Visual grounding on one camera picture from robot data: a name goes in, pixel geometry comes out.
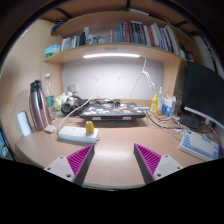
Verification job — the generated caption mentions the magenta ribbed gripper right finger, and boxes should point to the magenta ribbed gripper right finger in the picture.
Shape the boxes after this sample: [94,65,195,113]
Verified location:
[134,144,182,184]

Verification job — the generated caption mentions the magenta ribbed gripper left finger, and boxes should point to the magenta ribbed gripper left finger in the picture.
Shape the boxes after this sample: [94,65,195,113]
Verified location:
[45,144,95,186]

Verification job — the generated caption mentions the yellow charger plug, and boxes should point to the yellow charger plug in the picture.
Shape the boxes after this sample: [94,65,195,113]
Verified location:
[85,121,94,133]

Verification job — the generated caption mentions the white power strip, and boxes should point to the white power strip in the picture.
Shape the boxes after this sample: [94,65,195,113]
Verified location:
[58,126,99,143]

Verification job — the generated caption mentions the small beige stone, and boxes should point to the small beige stone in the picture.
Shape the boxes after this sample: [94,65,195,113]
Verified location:
[44,125,57,133]

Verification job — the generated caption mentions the white and blue keyboard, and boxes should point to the white and blue keyboard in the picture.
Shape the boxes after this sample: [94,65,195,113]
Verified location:
[179,131,219,161]

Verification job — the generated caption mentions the yellow glue bottle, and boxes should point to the yellow glue bottle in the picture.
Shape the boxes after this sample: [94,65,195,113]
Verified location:
[150,94,158,115]

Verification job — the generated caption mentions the brown thermos flask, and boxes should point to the brown thermos flask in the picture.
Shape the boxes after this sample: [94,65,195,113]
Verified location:
[29,80,51,131]

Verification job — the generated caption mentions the black headphones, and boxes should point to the black headphones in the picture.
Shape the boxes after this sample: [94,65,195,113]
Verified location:
[61,95,85,116]

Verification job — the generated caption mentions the black laptop with stickers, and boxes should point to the black laptop with stickers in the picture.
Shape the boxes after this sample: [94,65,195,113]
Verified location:
[80,102,146,121]

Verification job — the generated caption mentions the white paper roll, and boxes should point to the white paper roll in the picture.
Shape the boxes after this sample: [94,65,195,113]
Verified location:
[17,112,31,136]

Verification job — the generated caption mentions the blue white carton box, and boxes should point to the blue white carton box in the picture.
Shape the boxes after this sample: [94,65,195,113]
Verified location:
[162,94,176,117]

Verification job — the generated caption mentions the clear spray bottle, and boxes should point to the clear spray bottle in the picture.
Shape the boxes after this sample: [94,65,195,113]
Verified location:
[157,87,164,112]

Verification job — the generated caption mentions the clear plastic water bottle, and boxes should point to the clear plastic water bottle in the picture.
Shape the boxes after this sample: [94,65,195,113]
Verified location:
[45,73,56,120]

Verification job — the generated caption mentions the black computer monitor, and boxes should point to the black computer monitor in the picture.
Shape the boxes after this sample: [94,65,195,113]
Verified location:
[182,61,224,129]

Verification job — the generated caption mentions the LED light bar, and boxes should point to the LED light bar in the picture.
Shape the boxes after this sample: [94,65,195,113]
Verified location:
[83,53,140,59]

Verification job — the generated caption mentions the wooden shelf unit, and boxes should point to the wooden shelf unit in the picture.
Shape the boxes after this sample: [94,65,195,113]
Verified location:
[40,11,183,94]

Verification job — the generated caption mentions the row of books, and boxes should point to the row of books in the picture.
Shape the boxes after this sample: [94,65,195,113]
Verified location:
[119,20,179,55]

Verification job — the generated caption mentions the white power strip cable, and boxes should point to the white power strip cable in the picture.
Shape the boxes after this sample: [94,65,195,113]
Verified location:
[61,94,101,129]

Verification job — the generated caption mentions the white hanging cable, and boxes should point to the white hanging cable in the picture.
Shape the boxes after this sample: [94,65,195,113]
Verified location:
[129,56,156,100]

